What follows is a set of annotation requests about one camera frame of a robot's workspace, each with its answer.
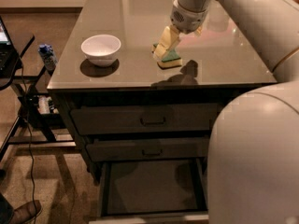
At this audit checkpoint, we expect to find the dark drawer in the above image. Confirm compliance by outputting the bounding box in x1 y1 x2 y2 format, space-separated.
86 137 209 161
70 104 219 135

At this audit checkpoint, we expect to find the black laptop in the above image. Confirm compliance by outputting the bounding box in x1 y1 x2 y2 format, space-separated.
0 17 16 72

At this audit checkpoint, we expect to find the black side desk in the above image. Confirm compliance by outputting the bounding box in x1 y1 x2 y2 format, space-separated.
0 33 73 160

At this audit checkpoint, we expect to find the brown leather shoe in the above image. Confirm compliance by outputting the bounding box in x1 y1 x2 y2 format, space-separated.
8 200 42 224

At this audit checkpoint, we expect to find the dark cabinet frame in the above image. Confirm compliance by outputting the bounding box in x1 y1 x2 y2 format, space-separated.
49 84 249 182

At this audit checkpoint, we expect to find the open bottom left drawer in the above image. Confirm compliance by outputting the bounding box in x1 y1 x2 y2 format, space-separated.
89 158 208 224

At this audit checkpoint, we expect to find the black hanging cable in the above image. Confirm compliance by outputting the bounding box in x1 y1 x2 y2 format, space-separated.
19 58 36 224

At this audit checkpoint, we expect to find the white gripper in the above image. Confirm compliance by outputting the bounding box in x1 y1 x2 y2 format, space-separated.
153 0 207 61

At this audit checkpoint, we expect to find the white ceramic bowl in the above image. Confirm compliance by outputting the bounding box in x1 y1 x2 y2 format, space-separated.
81 35 121 67

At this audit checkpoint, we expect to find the top left dark drawer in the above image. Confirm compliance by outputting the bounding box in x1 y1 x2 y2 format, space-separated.
70 104 219 135

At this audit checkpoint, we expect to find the middle left dark drawer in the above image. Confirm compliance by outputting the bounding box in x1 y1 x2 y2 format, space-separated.
86 137 209 161

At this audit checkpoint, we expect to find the green and yellow sponge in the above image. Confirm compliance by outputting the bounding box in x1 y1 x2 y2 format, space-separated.
151 43 182 69

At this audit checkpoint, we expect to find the blue-capped plastic bottle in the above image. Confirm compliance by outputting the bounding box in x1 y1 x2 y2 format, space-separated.
38 44 58 73

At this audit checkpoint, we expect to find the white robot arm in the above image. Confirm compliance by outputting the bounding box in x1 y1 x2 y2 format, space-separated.
171 0 299 224

